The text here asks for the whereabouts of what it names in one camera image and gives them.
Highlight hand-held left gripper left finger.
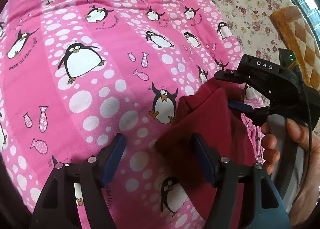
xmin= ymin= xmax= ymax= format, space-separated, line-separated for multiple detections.
xmin=29 ymin=133 xmax=127 ymax=229

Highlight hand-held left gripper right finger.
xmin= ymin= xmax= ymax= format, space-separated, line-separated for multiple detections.
xmin=191 ymin=133 xmax=292 ymax=229

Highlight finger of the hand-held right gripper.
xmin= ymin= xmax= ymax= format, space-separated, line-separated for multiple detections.
xmin=214 ymin=69 xmax=250 ymax=84
xmin=228 ymin=100 xmax=270 ymax=125

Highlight dark red garment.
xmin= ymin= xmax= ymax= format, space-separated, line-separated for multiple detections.
xmin=154 ymin=78 xmax=259 ymax=229

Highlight person's right hand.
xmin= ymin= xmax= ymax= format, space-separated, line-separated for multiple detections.
xmin=260 ymin=119 xmax=320 ymax=229

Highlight orange checked quilt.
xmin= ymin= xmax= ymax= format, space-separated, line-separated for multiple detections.
xmin=270 ymin=5 xmax=320 ymax=90

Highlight pink penguin print blanket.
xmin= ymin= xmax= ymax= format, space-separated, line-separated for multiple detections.
xmin=0 ymin=0 xmax=269 ymax=229

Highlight floral bed sheet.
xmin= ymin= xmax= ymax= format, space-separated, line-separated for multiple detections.
xmin=170 ymin=0 xmax=300 ymax=90

